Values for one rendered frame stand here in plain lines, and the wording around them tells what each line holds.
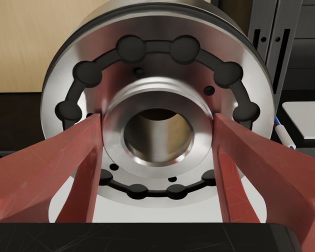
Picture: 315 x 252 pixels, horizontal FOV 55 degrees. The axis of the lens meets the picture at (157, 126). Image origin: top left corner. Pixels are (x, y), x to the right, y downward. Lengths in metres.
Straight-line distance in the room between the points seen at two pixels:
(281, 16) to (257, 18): 0.01
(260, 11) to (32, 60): 0.22
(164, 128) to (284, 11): 0.10
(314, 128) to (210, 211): 0.40
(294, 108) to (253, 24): 0.13
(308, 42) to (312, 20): 0.02
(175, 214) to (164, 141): 0.50
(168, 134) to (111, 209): 0.49
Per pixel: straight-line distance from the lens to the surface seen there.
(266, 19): 0.21
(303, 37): 0.33
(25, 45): 0.33
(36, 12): 0.32
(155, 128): 0.16
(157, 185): 0.15
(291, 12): 0.21
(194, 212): 0.64
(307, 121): 0.30
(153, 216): 0.65
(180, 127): 0.15
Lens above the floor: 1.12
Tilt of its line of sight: 57 degrees down
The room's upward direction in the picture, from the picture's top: 180 degrees clockwise
